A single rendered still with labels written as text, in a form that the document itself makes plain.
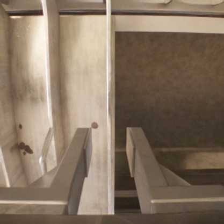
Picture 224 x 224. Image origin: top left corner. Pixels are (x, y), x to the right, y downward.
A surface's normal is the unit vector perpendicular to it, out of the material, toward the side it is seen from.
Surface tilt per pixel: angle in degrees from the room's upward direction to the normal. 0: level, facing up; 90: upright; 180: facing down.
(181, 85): 4
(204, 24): 0
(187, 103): 17
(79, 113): 6
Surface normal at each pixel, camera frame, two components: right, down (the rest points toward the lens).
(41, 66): 0.02, 0.11
